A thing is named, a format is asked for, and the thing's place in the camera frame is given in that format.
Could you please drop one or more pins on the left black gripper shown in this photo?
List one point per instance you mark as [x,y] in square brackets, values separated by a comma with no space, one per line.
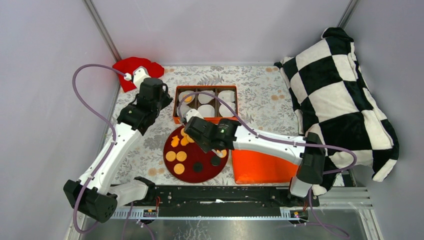
[166,99]

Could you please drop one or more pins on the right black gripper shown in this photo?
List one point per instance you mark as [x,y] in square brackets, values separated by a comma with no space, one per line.
[204,147]

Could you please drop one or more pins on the round orange cookie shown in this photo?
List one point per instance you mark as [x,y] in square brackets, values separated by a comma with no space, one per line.
[221,153]
[182,132]
[179,169]
[181,156]
[188,99]
[170,156]
[190,140]

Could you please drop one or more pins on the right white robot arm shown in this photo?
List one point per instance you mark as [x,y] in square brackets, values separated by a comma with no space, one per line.
[307,153]

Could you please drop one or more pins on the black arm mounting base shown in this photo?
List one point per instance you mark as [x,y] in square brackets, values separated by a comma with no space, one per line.
[222,201]

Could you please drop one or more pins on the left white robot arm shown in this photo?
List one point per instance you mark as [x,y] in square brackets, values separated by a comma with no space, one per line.
[92,194]

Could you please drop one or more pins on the black round cookie right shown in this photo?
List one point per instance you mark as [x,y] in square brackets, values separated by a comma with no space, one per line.
[215,161]

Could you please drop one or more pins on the black round cookie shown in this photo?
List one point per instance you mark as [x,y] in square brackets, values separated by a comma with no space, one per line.
[215,161]
[197,167]

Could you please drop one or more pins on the black round cookie bottom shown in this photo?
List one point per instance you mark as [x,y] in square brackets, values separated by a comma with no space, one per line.
[197,167]

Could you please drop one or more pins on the orange tin lid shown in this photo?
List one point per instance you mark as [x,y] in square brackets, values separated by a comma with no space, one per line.
[250,167]

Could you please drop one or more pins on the dark red round plate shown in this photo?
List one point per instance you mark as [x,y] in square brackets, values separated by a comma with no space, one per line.
[194,154]

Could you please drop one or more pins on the orange fish cookie right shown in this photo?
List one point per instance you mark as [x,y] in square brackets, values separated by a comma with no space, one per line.
[184,141]

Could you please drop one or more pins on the orange fish cookie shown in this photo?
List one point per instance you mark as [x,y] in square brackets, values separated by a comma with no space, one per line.
[184,141]
[175,141]

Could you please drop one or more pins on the red cloth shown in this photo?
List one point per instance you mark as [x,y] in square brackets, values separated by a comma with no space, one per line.
[135,70]

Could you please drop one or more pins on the round orange cookie bottom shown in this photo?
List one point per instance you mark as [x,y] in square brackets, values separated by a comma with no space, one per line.
[179,169]

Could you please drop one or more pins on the orange fish cookie left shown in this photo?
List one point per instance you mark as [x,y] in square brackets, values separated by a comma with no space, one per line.
[175,141]

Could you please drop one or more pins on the floral table mat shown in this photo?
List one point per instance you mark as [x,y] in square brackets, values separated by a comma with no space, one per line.
[264,103]

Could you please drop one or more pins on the black white checkered blanket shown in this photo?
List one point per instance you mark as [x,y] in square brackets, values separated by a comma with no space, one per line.
[331,99]

